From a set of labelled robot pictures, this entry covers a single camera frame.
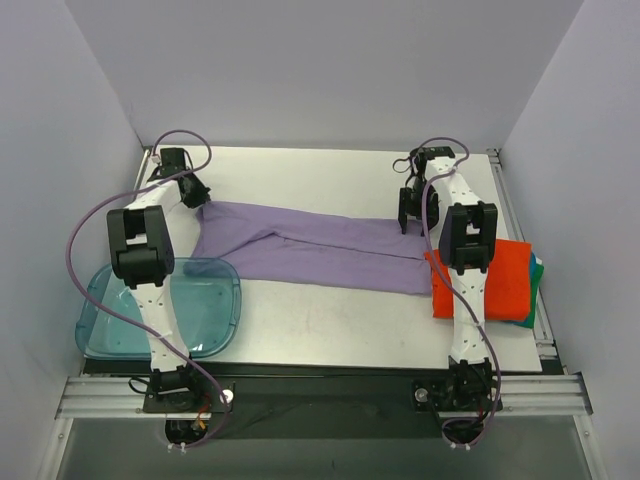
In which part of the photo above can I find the purple t shirt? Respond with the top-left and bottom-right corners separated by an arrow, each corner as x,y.
192,201 -> 432,296

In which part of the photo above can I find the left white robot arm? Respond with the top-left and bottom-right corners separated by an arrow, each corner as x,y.
106,147 -> 209,412

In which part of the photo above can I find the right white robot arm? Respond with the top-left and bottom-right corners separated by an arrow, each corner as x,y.
397,141 -> 498,408

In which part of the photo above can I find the teal transparent plastic bin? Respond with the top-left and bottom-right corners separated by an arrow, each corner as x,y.
75,257 -> 242,361

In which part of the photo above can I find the folded orange t shirt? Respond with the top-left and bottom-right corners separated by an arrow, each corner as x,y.
424,239 -> 533,323

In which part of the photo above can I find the folded green t shirt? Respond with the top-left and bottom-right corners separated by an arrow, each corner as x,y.
508,262 -> 544,329

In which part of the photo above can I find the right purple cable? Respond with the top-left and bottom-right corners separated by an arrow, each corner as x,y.
412,137 -> 504,446

